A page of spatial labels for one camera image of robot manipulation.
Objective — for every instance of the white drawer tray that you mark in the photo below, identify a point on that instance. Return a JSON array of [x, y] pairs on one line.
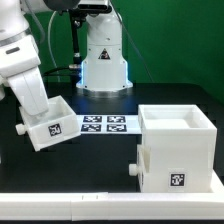
[[138, 168], [58, 124]]

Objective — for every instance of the large white drawer box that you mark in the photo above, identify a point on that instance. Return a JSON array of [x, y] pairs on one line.
[[177, 150]]

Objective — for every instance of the white drawer front tray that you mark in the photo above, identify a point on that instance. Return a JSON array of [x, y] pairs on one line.
[[138, 168]]

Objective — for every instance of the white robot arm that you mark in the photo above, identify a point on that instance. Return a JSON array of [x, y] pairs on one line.
[[91, 38]]

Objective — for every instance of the white marker tag sheet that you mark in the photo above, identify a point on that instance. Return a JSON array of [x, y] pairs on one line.
[[109, 124]]

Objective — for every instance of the white L-shaped boundary frame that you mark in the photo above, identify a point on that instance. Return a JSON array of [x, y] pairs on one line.
[[115, 206]]

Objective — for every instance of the black camera on stand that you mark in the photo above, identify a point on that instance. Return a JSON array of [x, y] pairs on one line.
[[78, 16]]

